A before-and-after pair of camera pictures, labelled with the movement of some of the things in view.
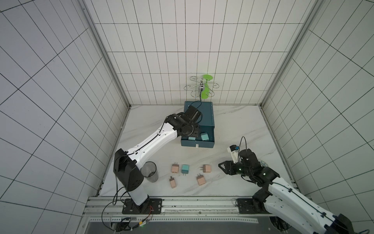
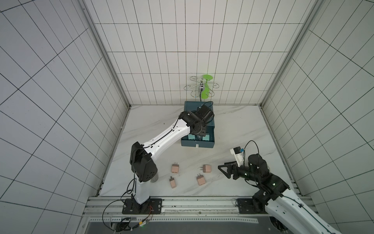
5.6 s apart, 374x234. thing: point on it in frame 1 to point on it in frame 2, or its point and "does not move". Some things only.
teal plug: x=204 y=136 does not move
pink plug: x=200 y=179 does not move
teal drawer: x=198 y=143 does not move
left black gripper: x=196 y=133 to x=203 y=132
